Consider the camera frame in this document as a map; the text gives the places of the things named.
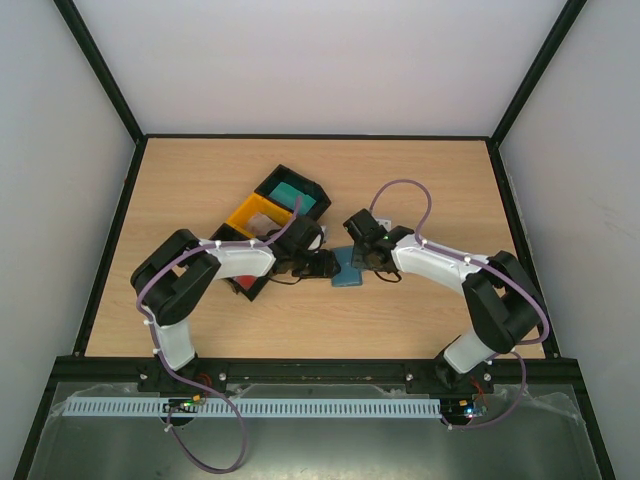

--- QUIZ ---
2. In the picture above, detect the teal card holder wallet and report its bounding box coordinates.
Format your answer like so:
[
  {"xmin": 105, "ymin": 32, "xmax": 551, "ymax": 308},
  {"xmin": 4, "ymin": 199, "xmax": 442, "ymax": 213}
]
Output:
[{"xmin": 331, "ymin": 246, "xmax": 363, "ymax": 288}]

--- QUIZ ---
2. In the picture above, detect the yellow bin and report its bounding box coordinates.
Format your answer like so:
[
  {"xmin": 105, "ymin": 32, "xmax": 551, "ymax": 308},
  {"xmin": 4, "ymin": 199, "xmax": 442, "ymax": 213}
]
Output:
[{"xmin": 226, "ymin": 193, "xmax": 292, "ymax": 238}]

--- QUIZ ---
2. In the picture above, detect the black bin with teal cards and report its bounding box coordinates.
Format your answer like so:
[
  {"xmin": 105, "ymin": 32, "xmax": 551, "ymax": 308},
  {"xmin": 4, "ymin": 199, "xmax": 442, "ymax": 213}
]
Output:
[{"xmin": 254, "ymin": 164, "xmax": 331, "ymax": 220}]

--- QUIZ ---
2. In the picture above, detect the black bin with red cards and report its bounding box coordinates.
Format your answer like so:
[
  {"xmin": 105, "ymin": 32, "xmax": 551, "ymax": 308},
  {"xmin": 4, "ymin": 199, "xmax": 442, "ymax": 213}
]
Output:
[{"xmin": 208, "ymin": 223, "xmax": 275, "ymax": 301}]

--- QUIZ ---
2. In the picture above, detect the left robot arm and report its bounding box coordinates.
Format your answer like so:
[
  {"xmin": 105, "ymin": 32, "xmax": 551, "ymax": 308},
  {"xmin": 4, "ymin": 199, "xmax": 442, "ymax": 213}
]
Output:
[{"xmin": 130, "ymin": 215, "xmax": 341, "ymax": 372}]

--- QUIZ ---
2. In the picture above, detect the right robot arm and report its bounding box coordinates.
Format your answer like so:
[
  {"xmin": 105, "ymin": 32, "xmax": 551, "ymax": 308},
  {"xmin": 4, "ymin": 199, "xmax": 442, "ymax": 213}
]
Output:
[{"xmin": 344, "ymin": 209, "xmax": 549, "ymax": 392}]

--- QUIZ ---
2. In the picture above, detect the white floral card stack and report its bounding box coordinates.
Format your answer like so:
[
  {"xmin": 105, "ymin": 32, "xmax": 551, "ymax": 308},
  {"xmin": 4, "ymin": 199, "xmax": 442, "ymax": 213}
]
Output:
[{"xmin": 245, "ymin": 212, "xmax": 280, "ymax": 236}]

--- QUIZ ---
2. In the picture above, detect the teal card stack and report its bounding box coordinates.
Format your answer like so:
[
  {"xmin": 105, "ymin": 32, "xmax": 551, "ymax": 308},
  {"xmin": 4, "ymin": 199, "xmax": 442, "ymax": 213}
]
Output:
[{"xmin": 268, "ymin": 182, "xmax": 316, "ymax": 215}]

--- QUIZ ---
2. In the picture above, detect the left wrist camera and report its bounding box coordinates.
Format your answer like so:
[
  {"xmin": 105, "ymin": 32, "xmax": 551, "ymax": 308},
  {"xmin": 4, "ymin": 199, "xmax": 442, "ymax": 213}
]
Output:
[{"xmin": 309, "ymin": 225, "xmax": 326, "ymax": 251}]

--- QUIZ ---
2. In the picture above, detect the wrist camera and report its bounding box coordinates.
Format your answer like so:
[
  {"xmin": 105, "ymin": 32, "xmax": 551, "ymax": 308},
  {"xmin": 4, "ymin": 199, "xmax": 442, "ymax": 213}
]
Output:
[
  {"xmin": 375, "ymin": 217, "xmax": 392, "ymax": 230},
  {"xmin": 309, "ymin": 225, "xmax": 326, "ymax": 251}
]

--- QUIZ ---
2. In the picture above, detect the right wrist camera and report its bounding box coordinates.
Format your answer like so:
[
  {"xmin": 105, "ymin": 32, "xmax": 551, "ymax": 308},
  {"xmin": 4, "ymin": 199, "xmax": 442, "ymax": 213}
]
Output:
[{"xmin": 375, "ymin": 217, "xmax": 392, "ymax": 230}]

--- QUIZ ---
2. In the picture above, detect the white slotted cable duct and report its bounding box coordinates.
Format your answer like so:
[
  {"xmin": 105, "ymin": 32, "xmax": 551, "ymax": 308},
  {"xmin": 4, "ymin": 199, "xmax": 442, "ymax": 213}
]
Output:
[{"xmin": 61, "ymin": 397, "xmax": 442, "ymax": 419}]

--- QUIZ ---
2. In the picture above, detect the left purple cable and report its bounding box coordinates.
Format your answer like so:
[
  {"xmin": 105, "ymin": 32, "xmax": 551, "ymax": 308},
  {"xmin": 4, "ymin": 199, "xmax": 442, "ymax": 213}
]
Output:
[{"xmin": 136, "ymin": 195, "xmax": 304, "ymax": 474}]

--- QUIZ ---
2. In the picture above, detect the black metal frame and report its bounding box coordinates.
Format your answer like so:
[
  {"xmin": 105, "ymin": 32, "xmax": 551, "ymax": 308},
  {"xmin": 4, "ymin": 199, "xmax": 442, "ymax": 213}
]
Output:
[{"xmin": 14, "ymin": 0, "xmax": 616, "ymax": 480}]

